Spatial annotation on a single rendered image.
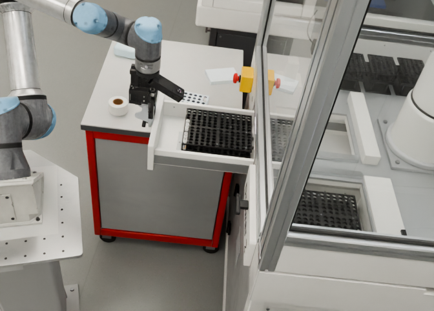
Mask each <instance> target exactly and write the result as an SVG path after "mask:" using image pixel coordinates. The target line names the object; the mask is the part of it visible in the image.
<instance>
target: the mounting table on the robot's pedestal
mask: <svg viewBox="0 0 434 311"><path fill-rule="evenodd" d="M23 152H24V155H25V157H26V160H27V162H28V164H29V167H30V168H32V167H40V166H54V165H56V164H54V163H52V162H51V161H49V160H47V159H45V158H44V157H42V156H40V155H39V154H37V153H35V152H33V151H32V150H23ZM57 210H58V234H52V235H46V236H36V237H26V238H20V239H10V240H4V241H0V272H9V271H14V270H23V265H32V264H37V263H46V262H51V261H60V260H66V259H75V258H80V257H81V256H82V255H83V245H82V235H81V214H80V204H79V184H78V177H76V176H75V175H73V174H71V173H70V172H67V171H66V170H64V169H63V168H61V167H59V166H57Z"/></svg>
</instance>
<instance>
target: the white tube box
mask: <svg viewBox="0 0 434 311"><path fill-rule="evenodd" d="M203 97H206V101H203ZM180 102H186V103H196V104H202V105H208V104H209V96H208V95H202V94H196V93H192V92H187V91H185V93H184V98H183V99H182V100H181V101H180Z"/></svg>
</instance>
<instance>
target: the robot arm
mask: <svg viewBox="0 0 434 311"><path fill-rule="evenodd" d="M35 9H36V10H38V11H40V12H42V13H45V14H47V15H50V16H52V17H55V18H56V19H59V20H61V21H63V22H66V23H68V24H70V25H72V26H75V27H76V28H78V29H80V30H81V31H83V32H84V33H87V34H93V35H97V36H100V37H103V38H105V39H110V40H112V41H115V42H118V43H121V44H123V45H126V46H129V47H132V48H134V49H135V64H131V68H130V87H129V103H131V104H135V105H138V106H140V107H142V110H141V111H139V112H136V113H135V117H136V118H138V119H141V120H143V121H146V122H148V124H149V127H151V126H152V124H153V120H154V115H155V111H156V102H157V96H158V91H160V92H161V93H163V94H165V95H167V96H168V97H170V98H171V99H173V100H175V101H177V102H178V103H179V102H180V101H181V100H182V99H183V98H184V93H185V91H184V89H183V88H181V87H180V86H178V85H176V84H175V83H173V82H172V81H170V80H168V79H167V78H165V77H163V76H162V75H160V68H161V40H162V38H163V35H162V25H161V23H160V21H159V20H158V19H156V18H154V17H147V16H144V17H140V18H138V19H137V20H136V21H135V20H132V19H129V18H127V17H124V16H122V15H119V14H117V13H115V12H111V11H110V10H107V9H105V8H102V7H100V6H99V5H97V4H95V3H90V2H88V1H85V0H0V13H1V15H2V20H3V30H4V36H5V46H6V56H7V62H8V72H9V78H10V88H11V93H10V94H9V95H8V97H0V181H1V180H8V179H19V178H23V177H30V176H31V170H30V167H29V164H28V162H27V160H26V157H25V155H24V152H23V146H22V140H37V139H41V138H44V137H46V136H48V135H49V134H50V133H51V132H52V131H53V129H54V127H55V125H56V113H55V111H54V109H53V108H52V107H51V106H50V105H49V104H48V103H47V95H46V94H45V93H44V92H42V91H41V89H40V83H39V73H38V67H37V57H36V46H35V41H34V30H33V24H32V12H33V11H34V10H35ZM148 110H149V112H148Z"/></svg>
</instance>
